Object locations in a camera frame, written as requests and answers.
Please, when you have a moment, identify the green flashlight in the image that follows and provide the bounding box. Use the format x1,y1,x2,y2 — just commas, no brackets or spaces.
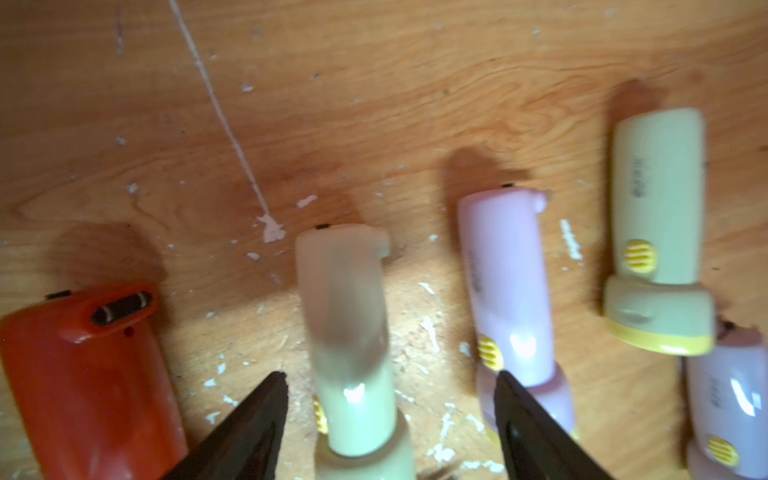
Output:
295,224,417,479
603,108,715,356

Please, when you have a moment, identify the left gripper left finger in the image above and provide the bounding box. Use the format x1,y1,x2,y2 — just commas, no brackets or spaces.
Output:
162,371,289,480

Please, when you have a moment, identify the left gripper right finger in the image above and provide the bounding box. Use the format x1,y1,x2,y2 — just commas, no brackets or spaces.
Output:
494,371,612,480

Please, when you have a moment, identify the purple flashlight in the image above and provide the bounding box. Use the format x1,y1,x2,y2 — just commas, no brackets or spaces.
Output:
457,185,577,436
686,321,767,479

